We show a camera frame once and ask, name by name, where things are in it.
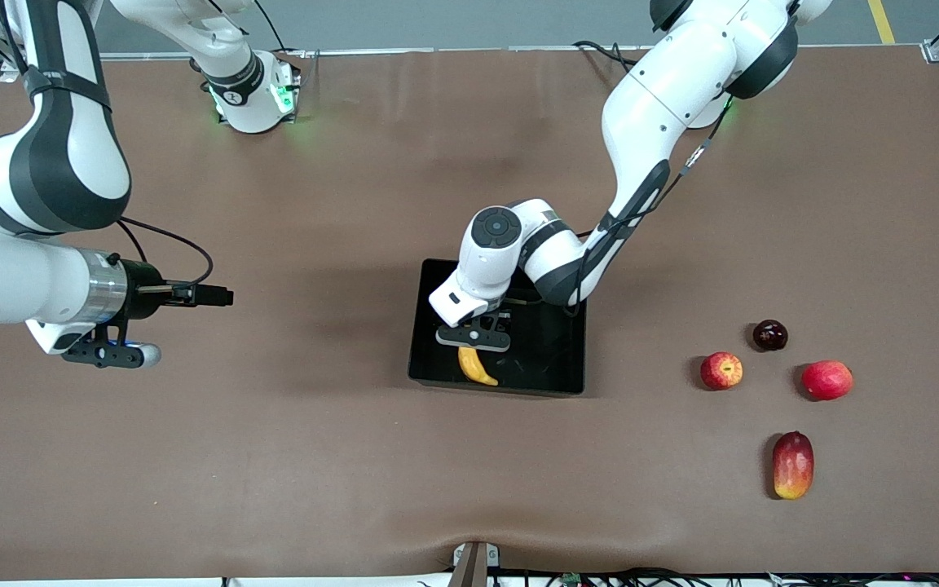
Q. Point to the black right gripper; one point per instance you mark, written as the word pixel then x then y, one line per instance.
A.
pixel 140 290

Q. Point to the yellow banana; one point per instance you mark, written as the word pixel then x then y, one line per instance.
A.
pixel 478 371

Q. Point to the black rectangular plastic tray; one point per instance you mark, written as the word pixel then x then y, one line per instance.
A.
pixel 543 359

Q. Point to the small red yellow striped apple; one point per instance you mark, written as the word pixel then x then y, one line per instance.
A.
pixel 720 371

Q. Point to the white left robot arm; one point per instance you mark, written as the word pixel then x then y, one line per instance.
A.
pixel 665 90

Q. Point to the dark purple plum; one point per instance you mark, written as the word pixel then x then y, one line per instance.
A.
pixel 770 335

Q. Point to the red yellow mango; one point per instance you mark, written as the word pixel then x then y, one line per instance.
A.
pixel 793 465

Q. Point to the silver table edge rail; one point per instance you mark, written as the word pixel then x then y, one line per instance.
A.
pixel 478 50

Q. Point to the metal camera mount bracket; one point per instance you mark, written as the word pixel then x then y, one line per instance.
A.
pixel 473 562

